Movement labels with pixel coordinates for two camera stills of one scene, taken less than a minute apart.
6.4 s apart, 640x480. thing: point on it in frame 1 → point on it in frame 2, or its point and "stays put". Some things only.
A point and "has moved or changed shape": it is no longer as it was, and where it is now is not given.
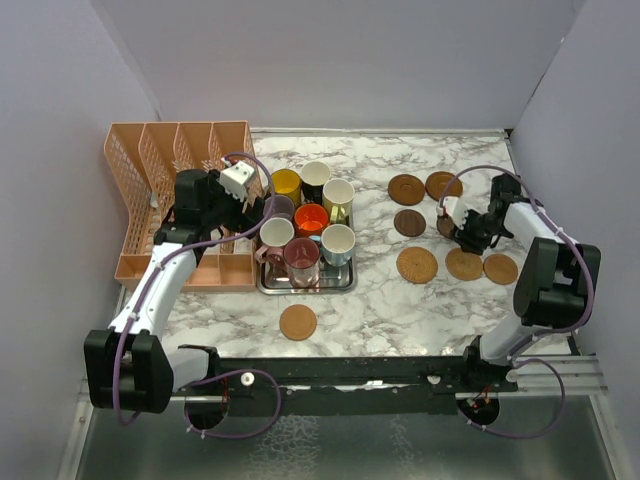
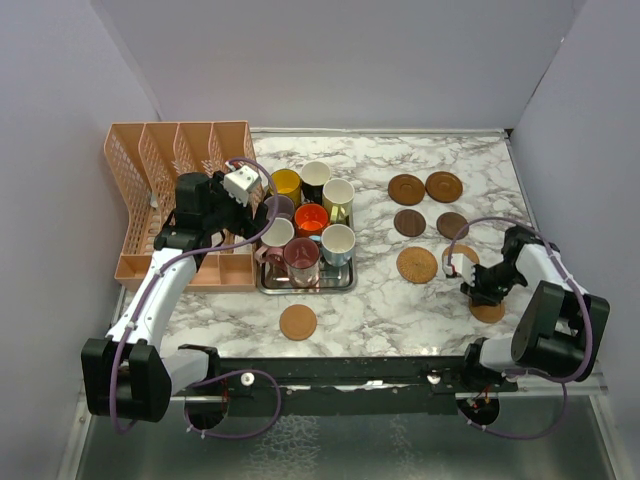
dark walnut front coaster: [445, 225] stays put
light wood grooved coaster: [500, 269] has moved or changed shape
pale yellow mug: [338, 195] stays put
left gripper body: [227, 210] stays put
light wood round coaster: [297, 322] stays put
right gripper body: [477, 231] → [490, 283]
